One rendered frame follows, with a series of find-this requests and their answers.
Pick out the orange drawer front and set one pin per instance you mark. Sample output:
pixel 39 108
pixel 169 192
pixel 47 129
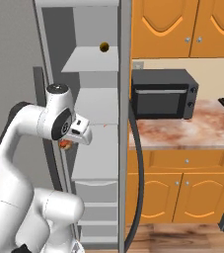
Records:
pixel 189 161

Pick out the grey fridge door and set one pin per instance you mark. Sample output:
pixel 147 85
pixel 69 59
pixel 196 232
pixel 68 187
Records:
pixel 124 49

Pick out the grey freezer door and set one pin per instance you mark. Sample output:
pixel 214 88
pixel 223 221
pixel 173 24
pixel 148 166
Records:
pixel 11 49

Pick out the grey wall socket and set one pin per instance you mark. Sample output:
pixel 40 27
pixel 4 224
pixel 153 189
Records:
pixel 137 65

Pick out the black microwave oven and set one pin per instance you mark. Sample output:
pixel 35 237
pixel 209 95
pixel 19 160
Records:
pixel 159 99

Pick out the hot dog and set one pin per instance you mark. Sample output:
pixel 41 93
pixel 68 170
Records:
pixel 65 144

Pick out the silver drawer knob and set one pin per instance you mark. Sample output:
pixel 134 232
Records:
pixel 186 161

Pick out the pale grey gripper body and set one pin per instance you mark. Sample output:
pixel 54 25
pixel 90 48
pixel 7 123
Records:
pixel 83 135

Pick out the orange wall cupboard door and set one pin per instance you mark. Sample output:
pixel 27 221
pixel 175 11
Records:
pixel 215 29
pixel 163 29

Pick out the orange base cupboard door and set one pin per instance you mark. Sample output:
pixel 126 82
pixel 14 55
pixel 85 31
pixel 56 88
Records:
pixel 159 201
pixel 205 197

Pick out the brown round fruit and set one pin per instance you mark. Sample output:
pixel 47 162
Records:
pixel 104 46

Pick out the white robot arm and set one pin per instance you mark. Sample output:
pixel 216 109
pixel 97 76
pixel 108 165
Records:
pixel 8 197

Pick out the silver cupboard knob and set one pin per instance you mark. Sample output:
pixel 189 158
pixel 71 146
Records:
pixel 187 183
pixel 199 39
pixel 187 39
pixel 177 183

